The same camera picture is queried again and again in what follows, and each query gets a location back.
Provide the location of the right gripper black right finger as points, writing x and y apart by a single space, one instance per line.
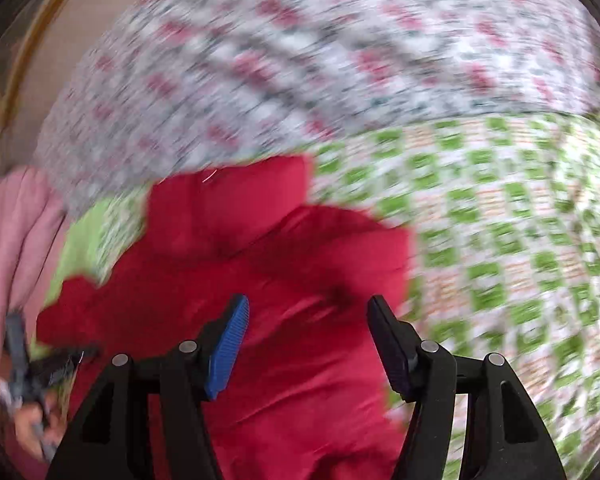
505 435

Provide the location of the red padded jacket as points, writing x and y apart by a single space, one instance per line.
307 397

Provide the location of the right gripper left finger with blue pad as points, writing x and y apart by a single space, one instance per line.
109 436

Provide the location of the gold picture frame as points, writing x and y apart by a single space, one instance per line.
30 40

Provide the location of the floral white pink quilt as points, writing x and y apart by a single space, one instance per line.
181 84

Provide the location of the person's left hand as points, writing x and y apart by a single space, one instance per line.
35 426

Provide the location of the green checkered bed sheet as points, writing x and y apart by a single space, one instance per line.
503 214

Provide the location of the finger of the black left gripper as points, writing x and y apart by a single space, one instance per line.
59 364

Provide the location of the pink blanket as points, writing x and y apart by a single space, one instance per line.
33 225

